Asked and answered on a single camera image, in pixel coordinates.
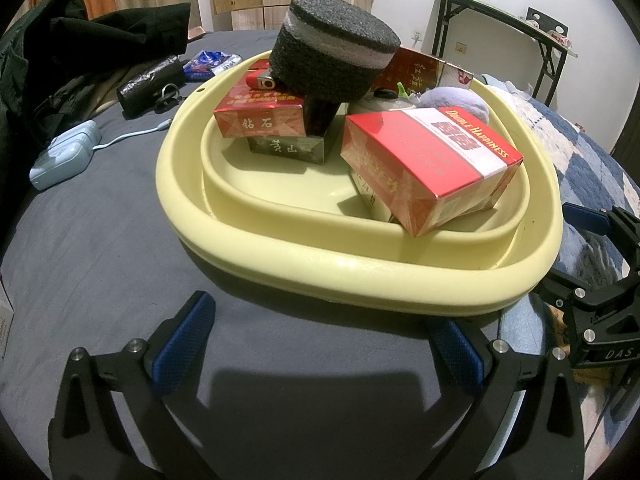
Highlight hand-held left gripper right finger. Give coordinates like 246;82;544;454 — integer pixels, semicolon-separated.
427;317;586;480

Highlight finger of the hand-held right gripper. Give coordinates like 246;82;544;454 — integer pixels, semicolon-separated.
530;267;640;346
562;202;640;273

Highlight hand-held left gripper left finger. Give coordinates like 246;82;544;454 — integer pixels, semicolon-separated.
47;290;221;480

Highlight yellow plastic basin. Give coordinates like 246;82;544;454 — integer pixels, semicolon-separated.
155;49;565;318

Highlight red box with white band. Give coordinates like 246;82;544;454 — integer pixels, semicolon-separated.
339;106;525;238

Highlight silver carton box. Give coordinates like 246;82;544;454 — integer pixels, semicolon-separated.
349;170;401;223

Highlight purple plush ball keychain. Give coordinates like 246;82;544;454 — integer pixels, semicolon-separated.
397;81;493;121

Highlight dark glossy carton box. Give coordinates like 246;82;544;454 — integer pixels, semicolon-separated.
247;127;341;165

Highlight silver and red box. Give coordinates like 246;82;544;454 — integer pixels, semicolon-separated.
372;46;475;98

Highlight round metal tin black knob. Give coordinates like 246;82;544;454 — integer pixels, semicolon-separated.
348;87;418;116

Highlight red box with white print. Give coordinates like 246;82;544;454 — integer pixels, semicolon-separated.
213;87;307;139

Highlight large layered foam cylinder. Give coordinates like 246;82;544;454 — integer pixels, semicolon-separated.
270;0;403;108

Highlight blue checkered blanket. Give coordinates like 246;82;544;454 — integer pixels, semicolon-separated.
480;72;640;461

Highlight black chair back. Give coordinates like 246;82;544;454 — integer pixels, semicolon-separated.
525;6;571;43

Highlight light blue device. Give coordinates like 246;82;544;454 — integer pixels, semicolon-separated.
29;120;103;191

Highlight black folding table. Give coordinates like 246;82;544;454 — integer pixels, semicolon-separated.
424;0;581;108

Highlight black folded bag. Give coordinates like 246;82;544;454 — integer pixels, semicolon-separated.
116;56;187;118

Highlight red lighter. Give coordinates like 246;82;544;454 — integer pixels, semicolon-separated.
247;71;277;92

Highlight blue snack packet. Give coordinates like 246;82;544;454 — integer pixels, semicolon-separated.
182;50;243;82

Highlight black jacket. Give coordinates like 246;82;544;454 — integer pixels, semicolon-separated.
0;0;193;121

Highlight light blue cable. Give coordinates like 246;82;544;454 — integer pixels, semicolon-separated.
92;117;173;152

